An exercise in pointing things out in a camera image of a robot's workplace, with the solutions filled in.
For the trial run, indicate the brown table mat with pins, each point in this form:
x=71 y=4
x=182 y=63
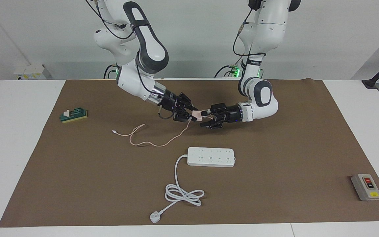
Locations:
x=275 y=158

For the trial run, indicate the pink charger adapter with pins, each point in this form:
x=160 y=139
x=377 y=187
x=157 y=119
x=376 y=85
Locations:
x=197 y=114

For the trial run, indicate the white box with yellow labels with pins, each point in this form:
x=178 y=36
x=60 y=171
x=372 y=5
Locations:
x=31 y=72

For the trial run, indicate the white power strip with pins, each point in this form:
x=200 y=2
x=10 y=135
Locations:
x=211 y=157

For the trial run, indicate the grey on-off switch box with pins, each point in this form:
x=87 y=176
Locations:
x=366 y=187

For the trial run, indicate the green block with white clip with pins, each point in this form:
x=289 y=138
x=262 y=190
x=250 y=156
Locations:
x=74 y=116

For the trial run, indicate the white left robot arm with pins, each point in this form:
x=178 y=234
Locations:
x=265 y=95

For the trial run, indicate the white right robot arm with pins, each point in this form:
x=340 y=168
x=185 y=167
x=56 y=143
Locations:
x=150 y=49

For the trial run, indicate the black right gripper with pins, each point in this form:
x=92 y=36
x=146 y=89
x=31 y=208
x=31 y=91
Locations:
x=169 y=102

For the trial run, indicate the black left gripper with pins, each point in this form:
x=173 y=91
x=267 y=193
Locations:
x=230 y=112

